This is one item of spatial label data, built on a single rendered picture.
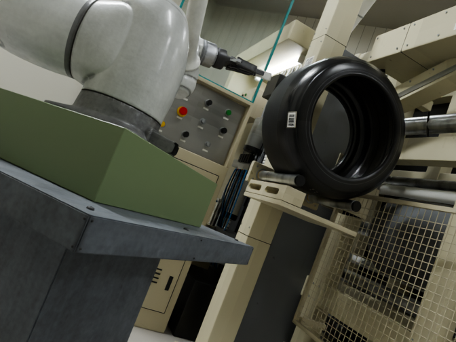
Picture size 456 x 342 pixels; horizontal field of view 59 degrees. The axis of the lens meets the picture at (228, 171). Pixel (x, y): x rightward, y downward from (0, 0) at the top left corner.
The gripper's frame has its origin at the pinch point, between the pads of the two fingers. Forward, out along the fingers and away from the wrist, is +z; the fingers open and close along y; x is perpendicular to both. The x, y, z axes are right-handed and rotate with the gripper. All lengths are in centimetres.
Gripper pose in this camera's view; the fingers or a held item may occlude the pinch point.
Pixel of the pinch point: (262, 74)
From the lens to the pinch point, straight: 160.3
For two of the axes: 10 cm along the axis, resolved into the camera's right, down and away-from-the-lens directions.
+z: 9.1, 2.4, 3.4
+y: -3.4, -0.6, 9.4
